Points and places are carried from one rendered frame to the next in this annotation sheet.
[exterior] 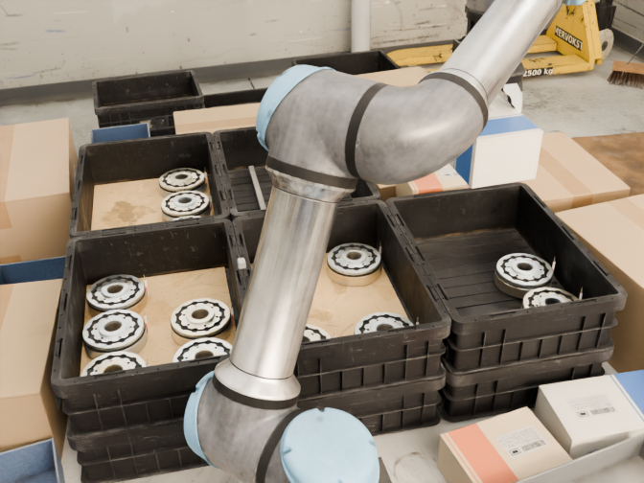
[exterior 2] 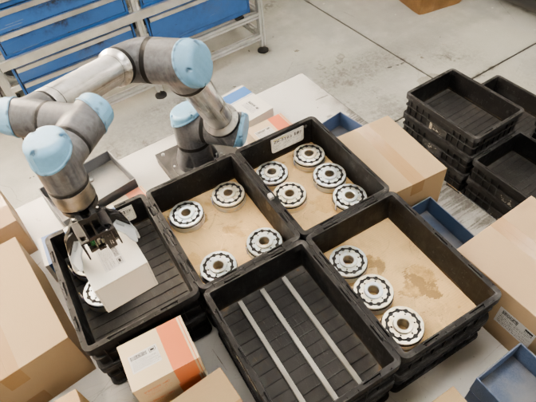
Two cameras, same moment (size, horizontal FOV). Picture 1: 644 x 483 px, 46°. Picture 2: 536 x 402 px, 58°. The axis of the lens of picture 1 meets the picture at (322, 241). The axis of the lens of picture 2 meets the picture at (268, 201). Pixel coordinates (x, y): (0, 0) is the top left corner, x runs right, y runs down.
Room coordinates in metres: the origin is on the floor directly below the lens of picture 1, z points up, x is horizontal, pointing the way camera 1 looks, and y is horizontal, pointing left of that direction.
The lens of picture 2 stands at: (1.94, -0.08, 1.97)
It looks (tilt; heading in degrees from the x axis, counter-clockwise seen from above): 49 degrees down; 166
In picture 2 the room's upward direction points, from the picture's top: 7 degrees counter-clockwise
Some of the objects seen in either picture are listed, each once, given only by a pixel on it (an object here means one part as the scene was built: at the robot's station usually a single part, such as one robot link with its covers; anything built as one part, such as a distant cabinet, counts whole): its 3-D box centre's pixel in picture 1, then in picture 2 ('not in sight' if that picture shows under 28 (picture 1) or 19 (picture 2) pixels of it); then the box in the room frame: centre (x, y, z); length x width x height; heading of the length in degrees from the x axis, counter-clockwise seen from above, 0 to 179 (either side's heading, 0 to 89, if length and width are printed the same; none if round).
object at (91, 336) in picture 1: (113, 329); (329, 175); (0.98, 0.35, 0.86); 0.10 x 0.10 x 0.01
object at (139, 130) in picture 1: (123, 153); (530, 400); (1.75, 0.51, 0.81); 0.20 x 0.15 x 0.07; 14
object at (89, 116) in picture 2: not in sight; (76, 124); (1.15, -0.24, 1.41); 0.11 x 0.11 x 0.08; 56
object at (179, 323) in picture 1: (200, 317); (289, 194); (1.01, 0.21, 0.86); 0.10 x 0.10 x 0.01
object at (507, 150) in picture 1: (480, 135); (110, 256); (1.22, -0.29, 1.09); 0.20 x 0.12 x 0.09; 15
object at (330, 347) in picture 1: (331, 270); (219, 215); (1.06, -0.02, 0.92); 0.40 x 0.30 x 0.02; 12
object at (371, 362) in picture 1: (331, 294); (222, 226); (1.06, -0.02, 0.87); 0.40 x 0.30 x 0.11; 12
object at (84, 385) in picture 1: (154, 295); (308, 171); (1.00, 0.28, 0.92); 0.40 x 0.30 x 0.02; 12
